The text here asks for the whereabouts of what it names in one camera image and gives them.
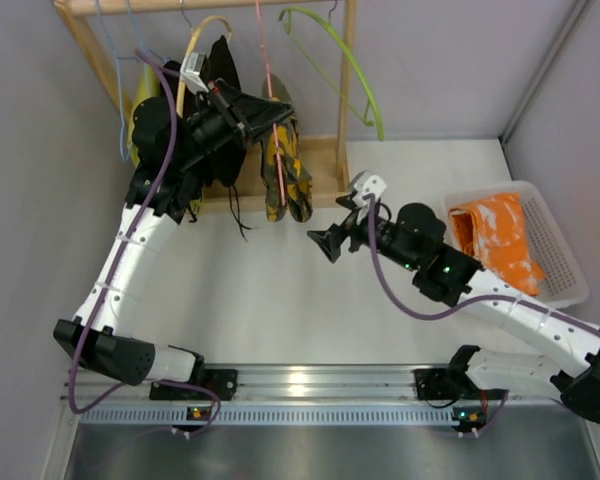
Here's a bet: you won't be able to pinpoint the pink wire hanger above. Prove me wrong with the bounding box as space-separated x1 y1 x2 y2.
254 0 287 206

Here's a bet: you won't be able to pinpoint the camouflage trousers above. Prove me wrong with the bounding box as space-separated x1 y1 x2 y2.
259 74 314 224

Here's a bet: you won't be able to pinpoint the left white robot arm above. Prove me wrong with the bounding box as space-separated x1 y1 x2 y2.
53 79 294 386

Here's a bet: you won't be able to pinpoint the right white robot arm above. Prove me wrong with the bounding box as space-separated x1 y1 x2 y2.
307 195 600 424

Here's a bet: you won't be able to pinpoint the black trousers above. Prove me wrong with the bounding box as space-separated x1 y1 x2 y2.
208 36 250 240

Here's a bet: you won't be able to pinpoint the cream wooden hanger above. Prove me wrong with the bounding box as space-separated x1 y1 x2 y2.
176 15 233 118

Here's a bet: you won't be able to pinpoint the green plastic hanger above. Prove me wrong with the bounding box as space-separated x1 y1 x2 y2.
278 1 386 141

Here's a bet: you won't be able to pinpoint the yellow garment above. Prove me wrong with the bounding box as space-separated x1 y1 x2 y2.
129 63 204 217

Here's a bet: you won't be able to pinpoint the wooden clothes rack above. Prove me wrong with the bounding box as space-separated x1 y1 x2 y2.
52 0 349 208

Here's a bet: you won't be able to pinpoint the orange white cloth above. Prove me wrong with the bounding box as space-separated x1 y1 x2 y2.
448 192 546 296

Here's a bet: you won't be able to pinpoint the white plastic basket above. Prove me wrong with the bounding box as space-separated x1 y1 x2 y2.
440 180 590 309

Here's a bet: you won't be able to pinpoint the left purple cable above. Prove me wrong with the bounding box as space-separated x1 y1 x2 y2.
67 48 222 436

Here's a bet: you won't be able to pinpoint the purple cable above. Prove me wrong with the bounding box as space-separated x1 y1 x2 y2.
367 195 600 436
67 48 222 436

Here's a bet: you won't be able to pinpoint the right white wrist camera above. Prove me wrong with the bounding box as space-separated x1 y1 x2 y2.
347 170 387 209

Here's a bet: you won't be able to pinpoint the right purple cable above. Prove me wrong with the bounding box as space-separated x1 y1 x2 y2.
367 195 600 436

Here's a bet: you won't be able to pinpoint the aluminium mounting rail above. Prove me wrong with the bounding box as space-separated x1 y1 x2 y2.
75 364 555 406

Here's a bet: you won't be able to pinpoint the grey slotted cable duct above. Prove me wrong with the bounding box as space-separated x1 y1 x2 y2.
80 403 496 427

